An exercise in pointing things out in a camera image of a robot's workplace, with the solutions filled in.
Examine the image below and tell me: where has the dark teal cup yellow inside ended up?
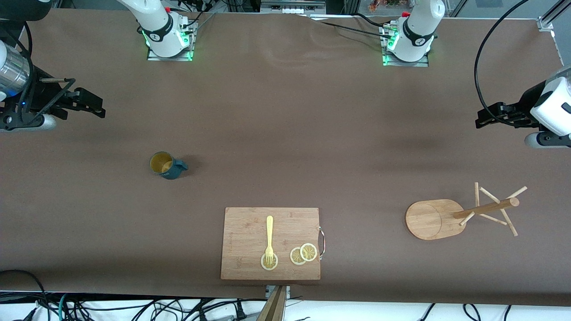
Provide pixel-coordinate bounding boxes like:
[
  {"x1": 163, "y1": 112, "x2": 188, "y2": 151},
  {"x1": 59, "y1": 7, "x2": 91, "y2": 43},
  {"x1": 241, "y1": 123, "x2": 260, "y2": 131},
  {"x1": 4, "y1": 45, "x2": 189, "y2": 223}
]
[{"x1": 149, "y1": 151, "x2": 189, "y2": 180}]

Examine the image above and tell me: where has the wooden mug rack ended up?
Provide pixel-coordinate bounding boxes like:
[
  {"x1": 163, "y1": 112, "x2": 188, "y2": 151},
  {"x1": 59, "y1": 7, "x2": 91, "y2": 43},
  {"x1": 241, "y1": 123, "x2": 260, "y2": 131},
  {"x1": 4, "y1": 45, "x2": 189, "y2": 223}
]
[{"x1": 405, "y1": 182, "x2": 528, "y2": 241}]

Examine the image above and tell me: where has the aluminium corner profile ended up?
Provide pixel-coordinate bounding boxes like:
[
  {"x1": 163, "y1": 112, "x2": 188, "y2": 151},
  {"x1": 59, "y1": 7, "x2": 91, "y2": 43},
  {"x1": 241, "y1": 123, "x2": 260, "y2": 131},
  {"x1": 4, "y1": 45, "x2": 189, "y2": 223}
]
[{"x1": 537, "y1": 0, "x2": 571, "y2": 32}]

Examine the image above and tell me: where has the brown table cover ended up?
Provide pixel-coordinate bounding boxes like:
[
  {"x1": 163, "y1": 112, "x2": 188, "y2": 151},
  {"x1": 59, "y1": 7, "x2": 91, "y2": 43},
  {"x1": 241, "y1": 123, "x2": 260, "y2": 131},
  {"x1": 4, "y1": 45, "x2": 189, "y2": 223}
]
[{"x1": 0, "y1": 8, "x2": 571, "y2": 308}]

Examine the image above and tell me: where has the yellow plastic fork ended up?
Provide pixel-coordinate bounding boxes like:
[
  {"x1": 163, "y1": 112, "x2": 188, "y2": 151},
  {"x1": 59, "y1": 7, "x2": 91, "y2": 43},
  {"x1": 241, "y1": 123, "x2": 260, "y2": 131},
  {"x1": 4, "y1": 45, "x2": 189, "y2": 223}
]
[{"x1": 265, "y1": 216, "x2": 274, "y2": 266}]

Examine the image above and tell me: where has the grey power strip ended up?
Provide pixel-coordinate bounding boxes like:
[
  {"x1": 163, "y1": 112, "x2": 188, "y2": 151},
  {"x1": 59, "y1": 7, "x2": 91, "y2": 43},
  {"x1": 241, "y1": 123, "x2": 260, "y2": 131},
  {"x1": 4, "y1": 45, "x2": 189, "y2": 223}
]
[{"x1": 260, "y1": 0, "x2": 327, "y2": 14}]

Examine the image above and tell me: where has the wooden beam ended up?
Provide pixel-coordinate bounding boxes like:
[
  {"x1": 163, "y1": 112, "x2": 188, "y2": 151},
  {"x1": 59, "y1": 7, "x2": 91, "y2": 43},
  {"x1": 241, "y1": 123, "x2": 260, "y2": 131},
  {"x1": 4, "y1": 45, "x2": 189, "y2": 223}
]
[{"x1": 257, "y1": 285, "x2": 288, "y2": 321}]

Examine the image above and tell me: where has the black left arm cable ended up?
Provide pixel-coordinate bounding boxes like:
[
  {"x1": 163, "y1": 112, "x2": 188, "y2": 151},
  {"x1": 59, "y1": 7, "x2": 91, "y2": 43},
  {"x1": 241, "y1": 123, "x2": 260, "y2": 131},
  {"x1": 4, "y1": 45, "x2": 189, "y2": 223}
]
[{"x1": 474, "y1": 0, "x2": 531, "y2": 126}]

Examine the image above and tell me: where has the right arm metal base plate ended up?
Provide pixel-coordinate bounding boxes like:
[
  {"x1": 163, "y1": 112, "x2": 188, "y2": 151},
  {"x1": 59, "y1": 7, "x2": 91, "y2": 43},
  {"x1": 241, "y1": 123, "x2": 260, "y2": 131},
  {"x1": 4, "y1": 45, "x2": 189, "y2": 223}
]
[{"x1": 146, "y1": 18, "x2": 197, "y2": 62}]

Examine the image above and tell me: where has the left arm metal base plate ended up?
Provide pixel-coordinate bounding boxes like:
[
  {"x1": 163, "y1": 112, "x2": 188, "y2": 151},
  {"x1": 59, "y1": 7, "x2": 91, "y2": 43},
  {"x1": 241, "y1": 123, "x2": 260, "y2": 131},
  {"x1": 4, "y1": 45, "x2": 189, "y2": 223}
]
[{"x1": 379, "y1": 25, "x2": 430, "y2": 67}]

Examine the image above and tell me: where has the black cable on table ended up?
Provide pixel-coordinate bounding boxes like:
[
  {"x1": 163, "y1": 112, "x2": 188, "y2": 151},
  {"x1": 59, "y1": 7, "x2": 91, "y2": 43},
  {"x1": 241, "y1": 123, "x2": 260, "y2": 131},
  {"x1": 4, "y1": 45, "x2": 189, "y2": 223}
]
[{"x1": 310, "y1": 13, "x2": 395, "y2": 40}]

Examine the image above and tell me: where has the black looped floor cable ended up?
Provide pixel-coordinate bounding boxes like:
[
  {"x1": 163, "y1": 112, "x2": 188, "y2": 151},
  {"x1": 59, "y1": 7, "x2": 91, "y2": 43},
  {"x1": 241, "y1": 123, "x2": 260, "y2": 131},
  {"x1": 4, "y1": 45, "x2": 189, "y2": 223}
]
[{"x1": 0, "y1": 269, "x2": 50, "y2": 321}]

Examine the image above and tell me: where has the teal floor cable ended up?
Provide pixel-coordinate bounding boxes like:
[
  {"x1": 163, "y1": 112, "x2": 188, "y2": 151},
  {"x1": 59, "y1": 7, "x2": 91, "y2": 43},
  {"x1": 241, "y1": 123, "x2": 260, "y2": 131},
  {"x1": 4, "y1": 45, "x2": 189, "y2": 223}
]
[{"x1": 57, "y1": 293, "x2": 73, "y2": 321}]

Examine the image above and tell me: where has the wooden cutting board metal handle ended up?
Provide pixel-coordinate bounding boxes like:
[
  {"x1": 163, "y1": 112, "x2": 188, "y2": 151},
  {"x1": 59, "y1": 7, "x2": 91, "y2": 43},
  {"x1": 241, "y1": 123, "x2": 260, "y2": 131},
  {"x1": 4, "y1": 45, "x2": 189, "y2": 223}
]
[{"x1": 220, "y1": 207, "x2": 326, "y2": 281}]

